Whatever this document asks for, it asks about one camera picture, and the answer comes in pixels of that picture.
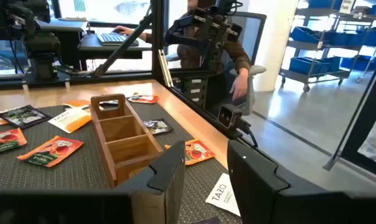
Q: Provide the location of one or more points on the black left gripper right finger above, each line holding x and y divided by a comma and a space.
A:
259, 193

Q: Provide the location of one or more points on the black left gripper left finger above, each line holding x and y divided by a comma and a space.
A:
175, 174

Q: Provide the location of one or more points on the red tea packet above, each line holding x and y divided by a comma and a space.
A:
143, 99
6, 140
51, 151
197, 152

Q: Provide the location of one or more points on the dark purple tea packet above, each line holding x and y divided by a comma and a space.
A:
110, 102
157, 126
23, 116

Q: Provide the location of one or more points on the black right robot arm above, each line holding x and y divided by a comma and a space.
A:
41, 46

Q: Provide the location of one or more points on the wooden three-compartment tea box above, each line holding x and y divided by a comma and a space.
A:
125, 146

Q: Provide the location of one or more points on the black labelled stand block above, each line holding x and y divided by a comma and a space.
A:
194, 90

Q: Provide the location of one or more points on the grey woven placemat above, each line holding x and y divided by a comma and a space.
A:
82, 168

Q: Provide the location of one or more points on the person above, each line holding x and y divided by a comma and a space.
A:
234, 53

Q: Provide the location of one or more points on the computer keyboard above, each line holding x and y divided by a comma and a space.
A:
113, 38

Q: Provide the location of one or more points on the grey wheeled shelf cart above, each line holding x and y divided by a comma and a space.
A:
312, 49
367, 51

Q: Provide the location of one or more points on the dark desk with keyboard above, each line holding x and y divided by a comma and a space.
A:
91, 46

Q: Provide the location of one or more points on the grey office chair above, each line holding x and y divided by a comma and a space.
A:
253, 37

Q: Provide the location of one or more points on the white paper sign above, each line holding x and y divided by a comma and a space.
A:
346, 6

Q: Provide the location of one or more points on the table-level camera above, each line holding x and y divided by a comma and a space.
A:
228, 115

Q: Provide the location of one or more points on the black metal table frame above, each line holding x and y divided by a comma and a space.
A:
158, 46

